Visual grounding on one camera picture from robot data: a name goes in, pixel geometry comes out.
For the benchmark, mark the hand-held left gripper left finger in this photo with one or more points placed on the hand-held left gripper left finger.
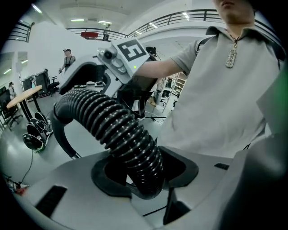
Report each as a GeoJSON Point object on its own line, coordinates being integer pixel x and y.
{"type": "Point", "coordinates": [78, 202]}

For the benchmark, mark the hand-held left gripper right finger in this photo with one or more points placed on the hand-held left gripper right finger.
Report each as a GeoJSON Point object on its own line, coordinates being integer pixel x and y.
{"type": "Point", "coordinates": [198, 195]}

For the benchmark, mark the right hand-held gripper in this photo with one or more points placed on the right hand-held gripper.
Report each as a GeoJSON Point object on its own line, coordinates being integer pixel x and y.
{"type": "Point", "coordinates": [128, 56]}

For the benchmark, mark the silver metal vacuum wand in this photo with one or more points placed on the silver metal vacuum wand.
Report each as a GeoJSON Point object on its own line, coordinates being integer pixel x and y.
{"type": "Point", "coordinates": [76, 155]}

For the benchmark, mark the person's right forearm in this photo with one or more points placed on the person's right forearm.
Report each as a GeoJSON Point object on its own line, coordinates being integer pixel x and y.
{"type": "Point", "coordinates": [162, 67]}

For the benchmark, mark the small black office chair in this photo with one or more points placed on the small black office chair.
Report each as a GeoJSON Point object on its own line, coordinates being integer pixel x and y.
{"type": "Point", "coordinates": [52, 86]}

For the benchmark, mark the black helmet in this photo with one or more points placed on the black helmet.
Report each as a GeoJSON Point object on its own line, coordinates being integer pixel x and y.
{"type": "Point", "coordinates": [31, 141]}
{"type": "Point", "coordinates": [33, 128]}
{"type": "Point", "coordinates": [40, 116]}

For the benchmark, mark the round wooden table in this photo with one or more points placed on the round wooden table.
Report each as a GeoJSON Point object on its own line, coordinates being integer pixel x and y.
{"type": "Point", "coordinates": [24, 95]}

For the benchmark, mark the person's grey shirt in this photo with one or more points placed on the person's grey shirt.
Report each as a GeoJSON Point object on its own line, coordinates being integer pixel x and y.
{"type": "Point", "coordinates": [213, 101]}

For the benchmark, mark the person's head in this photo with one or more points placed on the person's head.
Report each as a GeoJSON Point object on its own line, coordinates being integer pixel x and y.
{"type": "Point", "coordinates": [236, 13]}

